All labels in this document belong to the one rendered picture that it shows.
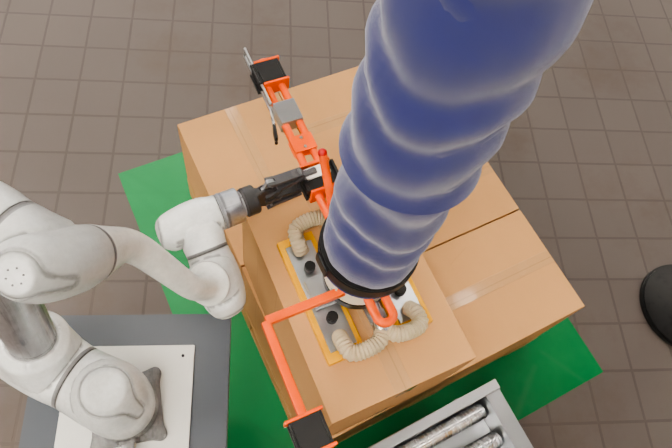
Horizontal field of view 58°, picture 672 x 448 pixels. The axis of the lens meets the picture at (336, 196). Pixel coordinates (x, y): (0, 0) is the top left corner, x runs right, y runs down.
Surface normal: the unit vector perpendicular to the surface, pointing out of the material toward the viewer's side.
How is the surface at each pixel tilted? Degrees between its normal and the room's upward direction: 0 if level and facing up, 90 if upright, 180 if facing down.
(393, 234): 77
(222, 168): 0
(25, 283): 34
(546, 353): 0
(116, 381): 7
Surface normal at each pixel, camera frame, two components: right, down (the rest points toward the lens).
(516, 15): -0.01, 0.80
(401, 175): -0.38, 0.70
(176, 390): 0.13, -0.46
